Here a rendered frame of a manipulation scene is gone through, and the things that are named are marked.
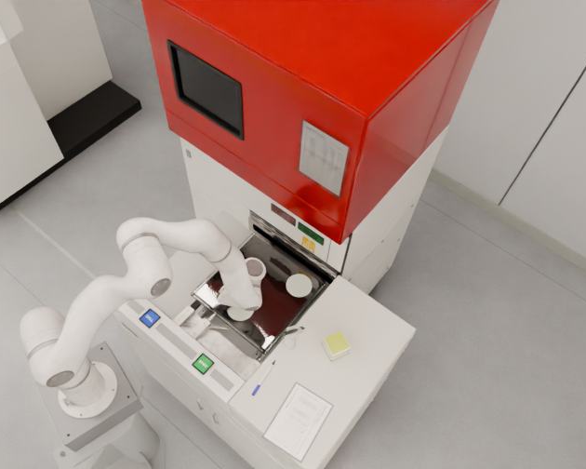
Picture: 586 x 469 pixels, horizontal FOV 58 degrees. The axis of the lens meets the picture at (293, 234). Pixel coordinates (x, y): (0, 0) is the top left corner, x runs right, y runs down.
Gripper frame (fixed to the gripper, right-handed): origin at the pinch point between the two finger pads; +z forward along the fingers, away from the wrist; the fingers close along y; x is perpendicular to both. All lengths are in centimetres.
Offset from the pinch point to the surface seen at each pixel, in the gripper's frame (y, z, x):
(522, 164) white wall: 155, -10, 120
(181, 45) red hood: -40, -67, 47
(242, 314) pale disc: 6.4, 0.0, -2.7
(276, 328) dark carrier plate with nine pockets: 18.8, -4.6, -6.8
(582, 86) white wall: 138, -67, 118
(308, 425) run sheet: 29, -15, -42
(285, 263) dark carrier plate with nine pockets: 19.8, -4.9, 20.5
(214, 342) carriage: -1.3, 4.9, -13.6
